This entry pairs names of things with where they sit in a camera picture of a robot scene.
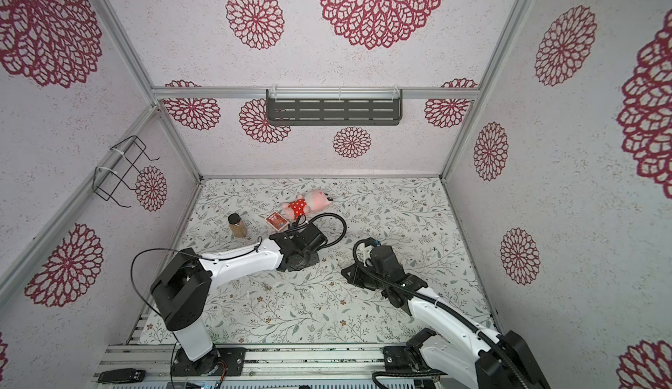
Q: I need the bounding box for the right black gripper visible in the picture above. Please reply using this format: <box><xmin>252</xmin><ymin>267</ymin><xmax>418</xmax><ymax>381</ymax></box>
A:
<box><xmin>339</xmin><ymin>261</ymin><xmax>389</xmax><ymax>294</ymax></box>

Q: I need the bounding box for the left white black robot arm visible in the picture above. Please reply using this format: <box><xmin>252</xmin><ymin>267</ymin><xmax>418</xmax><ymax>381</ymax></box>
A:
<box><xmin>129</xmin><ymin>213</ymin><xmax>348</xmax><ymax>378</ymax></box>

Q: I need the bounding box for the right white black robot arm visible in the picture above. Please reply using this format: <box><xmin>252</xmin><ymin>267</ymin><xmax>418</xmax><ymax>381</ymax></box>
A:
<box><xmin>341</xmin><ymin>238</ymin><xmax>551</xmax><ymax>388</ymax></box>

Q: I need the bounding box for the red playing card box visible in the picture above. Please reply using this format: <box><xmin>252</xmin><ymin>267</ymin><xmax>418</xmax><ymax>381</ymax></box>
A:
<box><xmin>266</xmin><ymin>212</ymin><xmax>291</xmax><ymax>232</ymax></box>

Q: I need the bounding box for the pink plush pig toy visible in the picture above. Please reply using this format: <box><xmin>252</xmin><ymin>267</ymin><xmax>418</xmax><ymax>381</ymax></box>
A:
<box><xmin>281</xmin><ymin>189</ymin><xmax>334</xmax><ymax>221</ymax></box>

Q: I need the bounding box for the brown spice jar black lid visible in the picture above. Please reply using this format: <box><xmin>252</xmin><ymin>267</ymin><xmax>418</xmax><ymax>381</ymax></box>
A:
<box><xmin>227</xmin><ymin>213</ymin><xmax>248</xmax><ymax>238</ymax></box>

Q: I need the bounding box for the black remote device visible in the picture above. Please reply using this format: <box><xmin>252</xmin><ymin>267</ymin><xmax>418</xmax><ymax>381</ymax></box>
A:
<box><xmin>97</xmin><ymin>368</ymin><xmax>146</xmax><ymax>384</ymax></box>

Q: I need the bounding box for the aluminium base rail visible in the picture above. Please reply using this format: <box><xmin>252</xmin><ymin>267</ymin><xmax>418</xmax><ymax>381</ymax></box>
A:
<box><xmin>93</xmin><ymin>341</ymin><xmax>537</xmax><ymax>389</ymax></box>

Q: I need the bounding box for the grey wall shelf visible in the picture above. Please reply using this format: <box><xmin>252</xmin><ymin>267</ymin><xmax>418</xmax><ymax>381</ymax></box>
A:
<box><xmin>265</xmin><ymin>89</ymin><xmax>404</xmax><ymax>126</ymax></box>

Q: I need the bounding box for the black wire wall rack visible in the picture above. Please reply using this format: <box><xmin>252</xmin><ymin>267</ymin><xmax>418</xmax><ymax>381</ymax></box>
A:
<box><xmin>91</xmin><ymin>134</ymin><xmax>159</xmax><ymax>209</ymax></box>

